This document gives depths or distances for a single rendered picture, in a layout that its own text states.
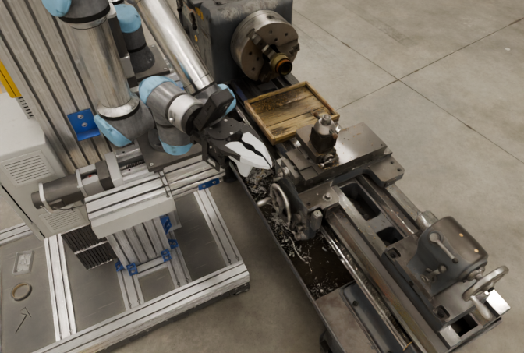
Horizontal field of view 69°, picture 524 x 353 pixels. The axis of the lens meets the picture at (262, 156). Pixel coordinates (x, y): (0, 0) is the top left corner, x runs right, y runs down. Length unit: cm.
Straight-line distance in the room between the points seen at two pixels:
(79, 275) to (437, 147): 255
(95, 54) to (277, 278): 167
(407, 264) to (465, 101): 250
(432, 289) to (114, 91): 110
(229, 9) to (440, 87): 236
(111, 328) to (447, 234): 154
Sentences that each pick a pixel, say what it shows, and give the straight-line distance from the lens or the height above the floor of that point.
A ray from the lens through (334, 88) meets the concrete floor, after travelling 348.
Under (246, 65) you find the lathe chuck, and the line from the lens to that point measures 185.
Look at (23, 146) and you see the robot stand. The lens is 142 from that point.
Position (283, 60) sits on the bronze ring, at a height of 112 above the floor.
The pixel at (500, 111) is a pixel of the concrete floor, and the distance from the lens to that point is 375.
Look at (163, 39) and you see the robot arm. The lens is 98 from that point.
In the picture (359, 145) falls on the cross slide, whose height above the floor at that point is 97.
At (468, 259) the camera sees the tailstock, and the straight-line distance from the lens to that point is 123.
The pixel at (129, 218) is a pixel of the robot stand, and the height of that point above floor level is 105.
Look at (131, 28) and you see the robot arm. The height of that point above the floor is 135.
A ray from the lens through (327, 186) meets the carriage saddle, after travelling 153.
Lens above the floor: 211
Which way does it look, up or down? 48 degrees down
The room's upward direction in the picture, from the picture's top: straight up
